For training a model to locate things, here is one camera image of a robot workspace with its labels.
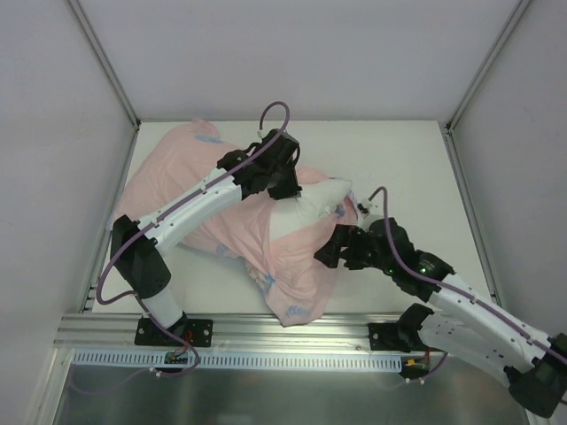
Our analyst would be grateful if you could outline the blue and pink printed pillowcase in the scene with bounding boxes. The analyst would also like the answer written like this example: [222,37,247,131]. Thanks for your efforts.
[113,120,358,327]

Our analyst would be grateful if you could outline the white pillow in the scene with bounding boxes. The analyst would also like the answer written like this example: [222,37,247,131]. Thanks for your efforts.
[269,178,352,241]

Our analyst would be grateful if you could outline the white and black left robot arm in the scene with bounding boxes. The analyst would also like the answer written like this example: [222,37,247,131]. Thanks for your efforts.
[110,129,301,345]

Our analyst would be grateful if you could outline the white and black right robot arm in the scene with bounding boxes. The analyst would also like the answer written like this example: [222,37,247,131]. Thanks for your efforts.
[314,218,566,419]

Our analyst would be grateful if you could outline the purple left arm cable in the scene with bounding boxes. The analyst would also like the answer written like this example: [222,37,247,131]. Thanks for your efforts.
[96,102,293,355]

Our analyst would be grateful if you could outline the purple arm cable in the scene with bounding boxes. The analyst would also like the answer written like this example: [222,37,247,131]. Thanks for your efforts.
[96,102,293,355]
[367,186,567,368]

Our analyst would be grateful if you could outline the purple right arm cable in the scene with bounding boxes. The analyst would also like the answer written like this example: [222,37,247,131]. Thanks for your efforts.
[367,186,567,368]

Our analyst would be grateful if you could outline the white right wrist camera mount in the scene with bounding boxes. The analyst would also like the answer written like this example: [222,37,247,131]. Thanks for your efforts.
[356,198,377,219]

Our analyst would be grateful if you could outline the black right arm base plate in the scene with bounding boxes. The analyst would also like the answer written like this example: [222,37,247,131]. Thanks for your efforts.
[368,322,411,352]

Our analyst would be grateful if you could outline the aluminium mounting rail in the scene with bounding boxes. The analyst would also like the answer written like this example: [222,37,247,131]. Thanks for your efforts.
[53,313,399,354]

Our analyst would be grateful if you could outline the thin purple right base cable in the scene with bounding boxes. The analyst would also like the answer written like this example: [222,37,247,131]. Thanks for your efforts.
[376,349,444,390]

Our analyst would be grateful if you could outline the thin purple base cable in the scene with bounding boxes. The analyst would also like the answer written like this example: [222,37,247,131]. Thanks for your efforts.
[68,344,201,395]
[376,349,444,390]

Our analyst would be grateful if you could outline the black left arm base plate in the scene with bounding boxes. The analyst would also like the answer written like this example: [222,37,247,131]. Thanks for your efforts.
[134,318,214,348]

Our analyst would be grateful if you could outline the white slotted cable duct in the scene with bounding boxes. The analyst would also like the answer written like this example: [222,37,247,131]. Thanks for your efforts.
[72,349,402,374]

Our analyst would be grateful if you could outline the left aluminium frame post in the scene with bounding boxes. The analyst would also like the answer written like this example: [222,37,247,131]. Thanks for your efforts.
[65,0,141,130]

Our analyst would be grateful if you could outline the aluminium frame post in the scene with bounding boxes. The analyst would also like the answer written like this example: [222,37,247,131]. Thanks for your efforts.
[445,0,533,133]
[65,0,141,130]

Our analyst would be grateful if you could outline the right aluminium frame post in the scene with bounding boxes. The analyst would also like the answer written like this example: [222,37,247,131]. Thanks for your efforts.
[445,0,533,133]

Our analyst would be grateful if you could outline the thin purple left base cable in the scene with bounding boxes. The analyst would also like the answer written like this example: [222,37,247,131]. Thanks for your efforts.
[68,344,201,395]

